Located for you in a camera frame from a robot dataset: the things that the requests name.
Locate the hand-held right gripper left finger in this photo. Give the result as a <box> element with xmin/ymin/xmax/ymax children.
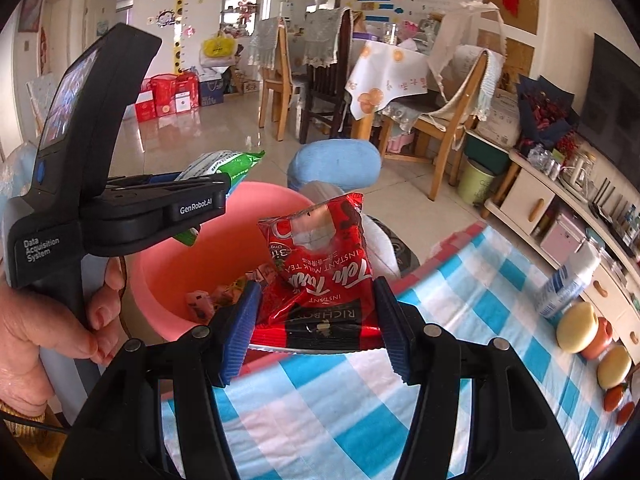
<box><xmin>52</xmin><ymin>281</ymin><xmax>262</xmax><ymax>480</ymax></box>

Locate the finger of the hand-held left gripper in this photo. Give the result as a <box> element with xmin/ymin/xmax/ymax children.
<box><xmin>106</xmin><ymin>172</ymin><xmax>232</xmax><ymax>197</ymax></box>

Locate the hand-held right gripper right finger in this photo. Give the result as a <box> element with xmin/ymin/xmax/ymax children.
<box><xmin>372</xmin><ymin>276</ymin><xmax>581</xmax><ymax>480</ymax></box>

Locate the pink plastic basin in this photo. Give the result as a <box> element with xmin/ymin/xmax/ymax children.
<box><xmin>120</xmin><ymin>181</ymin><xmax>326</xmax><ymax>376</ymax></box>

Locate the red foil packet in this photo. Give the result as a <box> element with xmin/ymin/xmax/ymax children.
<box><xmin>247</xmin><ymin>192</ymin><xmax>396</xmax><ymax>356</ymax></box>

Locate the person's left hand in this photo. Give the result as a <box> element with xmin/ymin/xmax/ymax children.
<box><xmin>0</xmin><ymin>259</ymin><xmax>127</xmax><ymax>413</ymax></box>

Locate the blue white checked tablecloth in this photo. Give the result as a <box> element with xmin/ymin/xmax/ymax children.
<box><xmin>162</xmin><ymin>220</ymin><xmax>636</xmax><ymax>480</ymax></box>

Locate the red mesh gift bag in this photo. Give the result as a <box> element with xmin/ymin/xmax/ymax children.
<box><xmin>150</xmin><ymin>74</ymin><xmax>201</xmax><ymax>117</ymax></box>

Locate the red gift box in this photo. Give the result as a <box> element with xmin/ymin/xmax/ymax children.
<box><xmin>132</xmin><ymin>90</ymin><xmax>158</xmax><ymax>123</ymax></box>

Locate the blue gift bag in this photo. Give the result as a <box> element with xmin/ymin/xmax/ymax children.
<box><xmin>200</xmin><ymin>77</ymin><xmax>226</xmax><ymax>108</ymax></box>

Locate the wooden chair with lace cover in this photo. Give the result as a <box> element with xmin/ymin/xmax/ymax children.
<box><xmin>247</xmin><ymin>15</ymin><xmax>301</xmax><ymax>141</ymax></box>

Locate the yellow bag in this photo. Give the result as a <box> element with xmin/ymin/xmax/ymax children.
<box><xmin>201</xmin><ymin>32</ymin><xmax>237</xmax><ymax>58</ymax></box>

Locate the person's leg in blue jeans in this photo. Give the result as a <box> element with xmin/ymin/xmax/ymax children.
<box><xmin>287</xmin><ymin>141</ymin><xmax>382</xmax><ymax>193</ymax></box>

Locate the dark wooden chair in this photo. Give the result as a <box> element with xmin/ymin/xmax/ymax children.
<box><xmin>299</xmin><ymin>7</ymin><xmax>361</xmax><ymax>145</ymax></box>

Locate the green waste bin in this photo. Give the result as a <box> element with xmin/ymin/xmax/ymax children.
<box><xmin>456</xmin><ymin>159</ymin><xmax>497</xmax><ymax>206</ymax></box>

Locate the white plastic bottle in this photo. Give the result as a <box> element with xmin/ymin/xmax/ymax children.
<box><xmin>532</xmin><ymin>242</ymin><xmax>601</xmax><ymax>321</ymax></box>

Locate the yellow apple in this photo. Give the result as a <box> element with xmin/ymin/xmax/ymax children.
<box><xmin>556</xmin><ymin>301</ymin><xmax>600</xmax><ymax>353</ymax></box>

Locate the cream wooden cabinet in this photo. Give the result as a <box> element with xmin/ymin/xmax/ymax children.
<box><xmin>481</xmin><ymin>149</ymin><xmax>640</xmax><ymax>361</ymax></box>

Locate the display shelf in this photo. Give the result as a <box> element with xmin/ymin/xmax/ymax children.
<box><xmin>220</xmin><ymin>0</ymin><xmax>266</xmax><ymax>38</ymax></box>

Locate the pink storage box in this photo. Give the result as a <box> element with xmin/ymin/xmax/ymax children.
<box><xmin>540</xmin><ymin>212</ymin><xmax>586</xmax><ymax>263</ymax></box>

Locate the pink plastic stool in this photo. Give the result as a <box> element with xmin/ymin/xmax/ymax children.
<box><xmin>387</xmin><ymin>125</ymin><xmax>416</xmax><ymax>153</ymax></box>

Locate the red apple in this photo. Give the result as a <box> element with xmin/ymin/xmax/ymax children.
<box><xmin>580</xmin><ymin>317</ymin><xmax>615</xmax><ymax>361</ymax></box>

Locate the large yellow pear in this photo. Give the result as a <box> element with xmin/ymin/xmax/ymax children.
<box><xmin>596</xmin><ymin>344</ymin><xmax>633</xmax><ymax>391</ymax></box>

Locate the white orange-print table cover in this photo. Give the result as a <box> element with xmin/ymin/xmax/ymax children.
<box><xmin>345</xmin><ymin>40</ymin><xmax>431</xmax><ymax>121</ymax></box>

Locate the tangerine with green leaf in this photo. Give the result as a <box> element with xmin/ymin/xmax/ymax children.
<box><xmin>602</xmin><ymin>381</ymin><xmax>632</xmax><ymax>413</ymax></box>

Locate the pack of small bottles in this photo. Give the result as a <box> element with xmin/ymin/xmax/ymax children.
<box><xmin>527</xmin><ymin>145</ymin><xmax>566</xmax><ymax>181</ymax></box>

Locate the wooden chair with cream cover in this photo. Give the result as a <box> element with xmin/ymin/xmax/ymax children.
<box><xmin>380</xmin><ymin>2</ymin><xmax>506</xmax><ymax>201</ymax></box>

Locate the white cardboard box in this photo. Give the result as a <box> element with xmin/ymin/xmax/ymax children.
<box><xmin>477</xmin><ymin>87</ymin><xmax>523</xmax><ymax>146</ymax></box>

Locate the clear electric kettle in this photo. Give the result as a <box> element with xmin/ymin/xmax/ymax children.
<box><xmin>565</xmin><ymin>152</ymin><xmax>598</xmax><ymax>193</ymax></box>

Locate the black router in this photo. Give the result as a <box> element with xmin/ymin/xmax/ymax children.
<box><xmin>590</xmin><ymin>177</ymin><xmax>626</xmax><ymax>226</ymax></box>

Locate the dark blue flower bouquet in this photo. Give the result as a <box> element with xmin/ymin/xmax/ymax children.
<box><xmin>515</xmin><ymin>74</ymin><xmax>581</xmax><ymax>146</ymax></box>

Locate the giraffe wall sticker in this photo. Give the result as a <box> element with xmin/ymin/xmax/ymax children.
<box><xmin>172</xmin><ymin>0</ymin><xmax>198</xmax><ymax>73</ymax></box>

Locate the black cable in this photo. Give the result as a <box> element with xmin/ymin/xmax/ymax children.
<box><xmin>0</xmin><ymin>410</ymin><xmax>73</xmax><ymax>433</ymax></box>

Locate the gold bracelet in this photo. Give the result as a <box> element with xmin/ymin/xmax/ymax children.
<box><xmin>0</xmin><ymin>400</ymin><xmax>48</xmax><ymax>438</ymax></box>

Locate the framed wall picture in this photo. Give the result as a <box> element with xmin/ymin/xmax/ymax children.
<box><xmin>20</xmin><ymin>0</ymin><xmax>48</xmax><ymax>31</ymax></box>

